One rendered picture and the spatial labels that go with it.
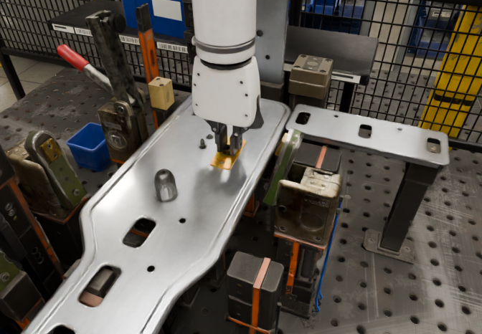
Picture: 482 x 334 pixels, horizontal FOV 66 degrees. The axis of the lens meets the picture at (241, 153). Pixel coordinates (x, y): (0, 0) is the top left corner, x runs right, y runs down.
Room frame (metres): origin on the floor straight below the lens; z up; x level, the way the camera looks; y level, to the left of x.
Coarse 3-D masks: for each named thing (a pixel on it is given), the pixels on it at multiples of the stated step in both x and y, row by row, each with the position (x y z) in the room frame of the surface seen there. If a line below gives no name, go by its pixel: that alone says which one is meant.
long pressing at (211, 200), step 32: (160, 128) 0.57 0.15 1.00; (192, 128) 0.57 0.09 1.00; (128, 160) 0.48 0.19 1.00; (160, 160) 0.48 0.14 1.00; (192, 160) 0.48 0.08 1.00; (256, 160) 0.48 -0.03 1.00; (96, 192) 0.40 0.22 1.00; (128, 192) 0.40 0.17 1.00; (192, 192) 0.40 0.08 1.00; (224, 192) 0.40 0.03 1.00; (96, 224) 0.34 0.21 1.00; (128, 224) 0.34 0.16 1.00; (160, 224) 0.34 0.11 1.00; (192, 224) 0.34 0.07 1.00; (224, 224) 0.34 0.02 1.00; (96, 256) 0.29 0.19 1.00; (128, 256) 0.29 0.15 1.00; (160, 256) 0.29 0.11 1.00; (192, 256) 0.29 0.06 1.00; (64, 288) 0.24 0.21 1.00; (128, 288) 0.24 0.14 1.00; (160, 288) 0.24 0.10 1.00; (32, 320) 0.20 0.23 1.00; (64, 320) 0.20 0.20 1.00; (96, 320) 0.20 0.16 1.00; (128, 320) 0.20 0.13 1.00; (160, 320) 0.20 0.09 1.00
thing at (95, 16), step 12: (96, 12) 0.59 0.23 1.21; (108, 12) 0.58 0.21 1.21; (96, 24) 0.56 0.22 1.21; (108, 24) 0.57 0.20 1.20; (120, 24) 0.56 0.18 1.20; (96, 36) 0.56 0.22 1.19; (108, 36) 0.58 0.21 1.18; (108, 48) 0.56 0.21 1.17; (120, 48) 0.58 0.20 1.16; (108, 60) 0.56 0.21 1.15; (120, 60) 0.58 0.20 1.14; (108, 72) 0.56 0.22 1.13; (120, 72) 0.57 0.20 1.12; (120, 84) 0.55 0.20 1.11; (132, 84) 0.58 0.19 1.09; (120, 96) 0.55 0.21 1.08; (132, 96) 0.58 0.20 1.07; (132, 108) 0.55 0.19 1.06
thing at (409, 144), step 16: (304, 112) 0.63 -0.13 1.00; (320, 112) 0.63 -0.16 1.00; (336, 112) 0.63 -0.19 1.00; (288, 128) 0.57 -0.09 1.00; (304, 128) 0.57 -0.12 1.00; (320, 128) 0.57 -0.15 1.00; (336, 128) 0.57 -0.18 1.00; (352, 128) 0.57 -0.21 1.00; (384, 128) 0.57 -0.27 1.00; (400, 128) 0.57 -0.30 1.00; (416, 128) 0.57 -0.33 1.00; (336, 144) 0.53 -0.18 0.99; (352, 144) 0.52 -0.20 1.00; (368, 144) 0.52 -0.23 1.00; (384, 144) 0.52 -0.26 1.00; (400, 144) 0.52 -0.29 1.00; (416, 144) 0.52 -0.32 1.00; (400, 160) 0.49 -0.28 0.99; (416, 160) 0.49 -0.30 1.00; (432, 160) 0.48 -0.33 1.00; (448, 160) 0.48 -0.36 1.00
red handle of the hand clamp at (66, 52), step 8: (64, 48) 0.61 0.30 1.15; (64, 56) 0.60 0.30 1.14; (72, 56) 0.60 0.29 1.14; (80, 56) 0.61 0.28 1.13; (72, 64) 0.59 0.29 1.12; (80, 64) 0.59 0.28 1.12; (88, 64) 0.60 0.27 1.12; (88, 72) 0.59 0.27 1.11; (96, 72) 0.59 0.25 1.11; (96, 80) 0.58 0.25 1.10; (104, 80) 0.58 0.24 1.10; (104, 88) 0.58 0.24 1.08; (112, 88) 0.57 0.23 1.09; (128, 96) 0.57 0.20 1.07
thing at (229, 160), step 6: (228, 138) 0.54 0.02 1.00; (228, 144) 0.51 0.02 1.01; (222, 150) 0.50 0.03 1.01; (228, 150) 0.49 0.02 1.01; (240, 150) 0.50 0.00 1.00; (216, 156) 0.49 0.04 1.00; (222, 156) 0.49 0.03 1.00; (228, 156) 0.49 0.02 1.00; (234, 156) 0.49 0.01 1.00; (210, 162) 0.47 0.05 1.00; (216, 162) 0.47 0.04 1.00; (228, 162) 0.47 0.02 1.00; (234, 162) 0.47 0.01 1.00; (222, 168) 0.46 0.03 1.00; (228, 168) 0.46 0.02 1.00
